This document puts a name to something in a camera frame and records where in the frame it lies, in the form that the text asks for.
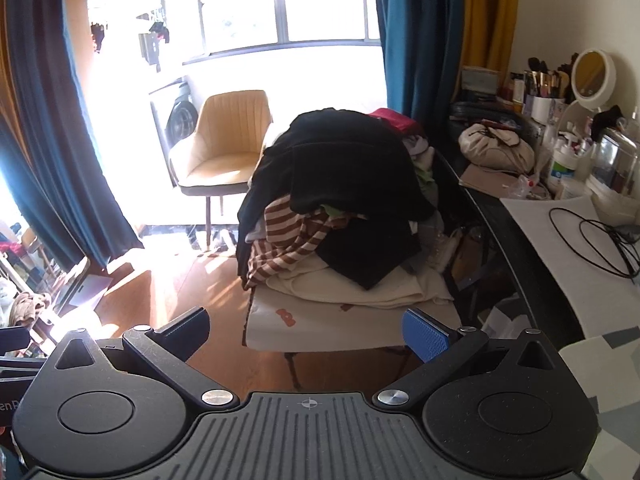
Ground blue curtain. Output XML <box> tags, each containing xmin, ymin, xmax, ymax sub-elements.
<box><xmin>0</xmin><ymin>0</ymin><xmax>146</xmax><ymax>271</ymax></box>
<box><xmin>369</xmin><ymin>0</ymin><xmax>468</xmax><ymax>121</ymax></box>

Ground small card box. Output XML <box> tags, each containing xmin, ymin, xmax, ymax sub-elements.
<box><xmin>460</xmin><ymin>66</ymin><xmax>502</xmax><ymax>95</ymax></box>

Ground thin black cable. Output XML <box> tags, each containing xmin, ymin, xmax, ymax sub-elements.
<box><xmin>548</xmin><ymin>206</ymin><xmax>640</xmax><ymax>279</ymax></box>

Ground white cup of makeup brushes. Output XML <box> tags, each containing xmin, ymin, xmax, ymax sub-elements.
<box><xmin>522</xmin><ymin>55</ymin><xmax>576</xmax><ymax>100</ymax></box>

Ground light grey garment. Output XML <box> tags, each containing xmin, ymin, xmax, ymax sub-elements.
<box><xmin>402</xmin><ymin>132</ymin><xmax>441</xmax><ymax>206</ymax></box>

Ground brown paper envelope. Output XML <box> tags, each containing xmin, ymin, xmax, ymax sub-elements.
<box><xmin>459</xmin><ymin>164</ymin><xmax>523</xmax><ymax>195</ymax></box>

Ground brown striped garment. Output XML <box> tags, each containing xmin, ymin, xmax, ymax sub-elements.
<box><xmin>243</xmin><ymin>199</ymin><xmax>346</xmax><ymax>288</ymax></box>

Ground black garment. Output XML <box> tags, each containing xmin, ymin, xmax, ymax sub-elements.
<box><xmin>236</xmin><ymin>108</ymin><xmax>437</xmax><ymax>292</ymax></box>

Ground clothes on drying rack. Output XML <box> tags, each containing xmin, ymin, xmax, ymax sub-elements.
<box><xmin>89</xmin><ymin>7</ymin><xmax>171</xmax><ymax>66</ymax></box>

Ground white brush cup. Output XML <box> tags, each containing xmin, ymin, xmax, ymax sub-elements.
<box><xmin>530</xmin><ymin>94</ymin><xmax>567</xmax><ymax>123</ymax></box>

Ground brown crumpled cloth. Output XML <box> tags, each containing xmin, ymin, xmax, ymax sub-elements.
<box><xmin>9</xmin><ymin>291</ymin><xmax>53</xmax><ymax>327</ymax></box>

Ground grey laptop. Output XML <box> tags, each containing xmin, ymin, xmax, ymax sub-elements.
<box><xmin>52</xmin><ymin>255</ymin><xmax>117</xmax><ymax>317</ymax></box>

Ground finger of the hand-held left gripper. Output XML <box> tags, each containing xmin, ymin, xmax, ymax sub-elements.
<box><xmin>0</xmin><ymin>326</ymin><xmax>30</xmax><ymax>349</ymax></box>

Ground round white mirror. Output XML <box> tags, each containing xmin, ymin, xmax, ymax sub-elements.
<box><xmin>560</xmin><ymin>48</ymin><xmax>619</xmax><ymax>133</ymax></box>

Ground white pump bottle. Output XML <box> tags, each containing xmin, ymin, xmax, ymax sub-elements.
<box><xmin>546</xmin><ymin>132</ymin><xmax>577</xmax><ymax>193</ymax></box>

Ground cream cloth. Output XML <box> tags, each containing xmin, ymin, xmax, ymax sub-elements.
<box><xmin>265</xmin><ymin>262</ymin><xmax>453</xmax><ymax>311</ymax></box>

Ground mustard yellow curtain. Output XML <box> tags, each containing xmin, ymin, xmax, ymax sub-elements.
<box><xmin>0</xmin><ymin>0</ymin><xmax>31</xmax><ymax>171</ymax></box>
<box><xmin>462</xmin><ymin>0</ymin><xmax>522</xmax><ymax>78</ymax></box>

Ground beige upholstered chair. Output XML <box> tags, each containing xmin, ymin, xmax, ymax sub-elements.
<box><xmin>169</xmin><ymin>90</ymin><xmax>274</xmax><ymax>252</ymax></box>

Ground washing machine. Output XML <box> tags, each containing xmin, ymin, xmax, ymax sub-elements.
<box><xmin>149</xmin><ymin>76</ymin><xmax>201</xmax><ymax>163</ymax></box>

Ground cluttered shelf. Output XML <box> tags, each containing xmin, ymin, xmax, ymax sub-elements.
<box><xmin>0</xmin><ymin>220</ymin><xmax>56</xmax><ymax>311</ymax></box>

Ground beige bag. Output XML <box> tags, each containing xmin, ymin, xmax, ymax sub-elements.
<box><xmin>458</xmin><ymin>121</ymin><xmax>537</xmax><ymax>169</ymax></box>

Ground clear organizer box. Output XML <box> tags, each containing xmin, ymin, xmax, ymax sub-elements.
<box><xmin>591</xmin><ymin>127</ymin><xmax>640</xmax><ymax>193</ymax></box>

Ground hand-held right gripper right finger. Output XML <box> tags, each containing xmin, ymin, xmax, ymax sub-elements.
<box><xmin>375</xmin><ymin>307</ymin><xmax>565</xmax><ymax>406</ymax></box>

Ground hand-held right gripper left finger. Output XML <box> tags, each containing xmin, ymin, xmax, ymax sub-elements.
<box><xmin>47</xmin><ymin>306</ymin><xmax>241</xmax><ymax>407</ymax></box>

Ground white sheet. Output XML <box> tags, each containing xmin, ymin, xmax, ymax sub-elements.
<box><xmin>500</xmin><ymin>194</ymin><xmax>640</xmax><ymax>341</ymax></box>

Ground white cushioned stool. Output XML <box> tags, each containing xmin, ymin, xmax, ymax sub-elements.
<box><xmin>242</xmin><ymin>285</ymin><xmax>463</xmax><ymax>391</ymax></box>

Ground row of cosmetic bottles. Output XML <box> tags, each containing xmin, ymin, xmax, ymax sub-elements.
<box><xmin>502</xmin><ymin>71</ymin><xmax>531</xmax><ymax>113</ymax></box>

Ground dark window frame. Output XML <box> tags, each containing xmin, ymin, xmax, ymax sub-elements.
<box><xmin>182</xmin><ymin>0</ymin><xmax>383</xmax><ymax>66</ymax></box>

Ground black desk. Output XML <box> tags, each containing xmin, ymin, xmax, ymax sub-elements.
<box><xmin>432</xmin><ymin>105</ymin><xmax>596</xmax><ymax>348</ymax></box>

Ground red cloth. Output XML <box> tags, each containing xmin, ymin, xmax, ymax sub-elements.
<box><xmin>369</xmin><ymin>107</ymin><xmax>418</xmax><ymax>135</ymax></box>

